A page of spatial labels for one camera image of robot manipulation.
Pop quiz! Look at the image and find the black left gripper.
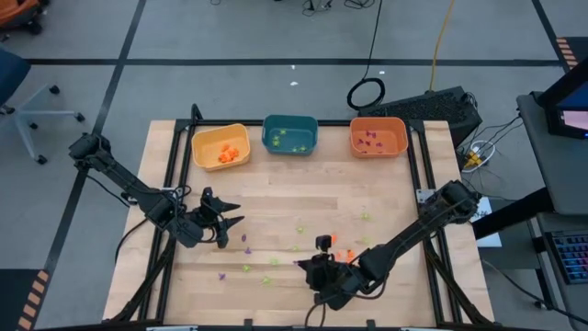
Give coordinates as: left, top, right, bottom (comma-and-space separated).
185, 186, 246, 250

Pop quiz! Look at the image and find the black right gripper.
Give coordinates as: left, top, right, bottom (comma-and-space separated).
298, 251, 369, 312

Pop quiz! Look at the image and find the yellow plastic bin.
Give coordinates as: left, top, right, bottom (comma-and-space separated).
190, 122, 252, 172

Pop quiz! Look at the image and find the teal plastic bin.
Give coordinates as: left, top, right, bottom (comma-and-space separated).
261, 114, 320, 156

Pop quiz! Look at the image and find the orange plastic bin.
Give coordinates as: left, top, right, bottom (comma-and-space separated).
349, 116, 410, 159

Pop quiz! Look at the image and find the white paper label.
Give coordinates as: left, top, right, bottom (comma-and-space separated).
468, 197, 504, 249

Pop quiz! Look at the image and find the white power strip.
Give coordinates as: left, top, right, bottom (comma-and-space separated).
462, 139, 497, 174

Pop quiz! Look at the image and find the black desk support bar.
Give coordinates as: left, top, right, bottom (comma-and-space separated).
472, 187, 555, 240

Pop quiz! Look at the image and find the hazard striped floor mat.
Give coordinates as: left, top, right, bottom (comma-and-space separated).
16, 269, 51, 331
553, 35, 581, 70

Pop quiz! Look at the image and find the grey keyboard desk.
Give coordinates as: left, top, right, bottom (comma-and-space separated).
526, 211, 588, 331

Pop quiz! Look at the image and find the grey side desk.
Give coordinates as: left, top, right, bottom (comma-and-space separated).
515, 90, 588, 217

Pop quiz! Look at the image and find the backlit keyboard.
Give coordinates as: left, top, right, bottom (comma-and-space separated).
548, 228, 588, 285

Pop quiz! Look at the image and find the blue office chair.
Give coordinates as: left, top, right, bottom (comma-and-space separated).
0, 45, 87, 166

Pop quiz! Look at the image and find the orange office chair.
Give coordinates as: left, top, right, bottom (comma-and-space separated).
0, 0, 50, 36

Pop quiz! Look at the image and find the black monitor screen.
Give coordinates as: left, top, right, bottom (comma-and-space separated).
536, 57, 588, 141

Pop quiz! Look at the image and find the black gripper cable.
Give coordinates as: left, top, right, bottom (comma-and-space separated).
303, 291, 328, 328

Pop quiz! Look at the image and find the black coiled floor cable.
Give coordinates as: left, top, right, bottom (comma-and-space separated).
345, 0, 387, 111

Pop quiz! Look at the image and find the black floor cable bundle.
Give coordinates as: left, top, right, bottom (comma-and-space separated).
300, 0, 380, 11

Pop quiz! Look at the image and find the yellow power cable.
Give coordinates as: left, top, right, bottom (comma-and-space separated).
426, 0, 458, 92

